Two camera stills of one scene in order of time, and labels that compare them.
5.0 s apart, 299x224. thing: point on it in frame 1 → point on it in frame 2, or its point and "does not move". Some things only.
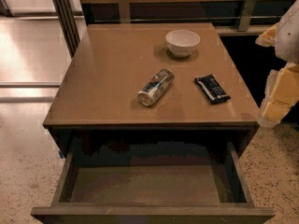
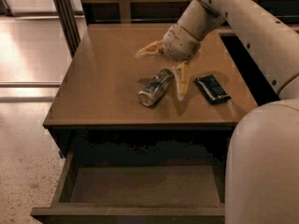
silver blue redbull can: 155,87 does not move
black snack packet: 212,89 does not move
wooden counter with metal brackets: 235,10 does not move
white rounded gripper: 289,37 → 179,44
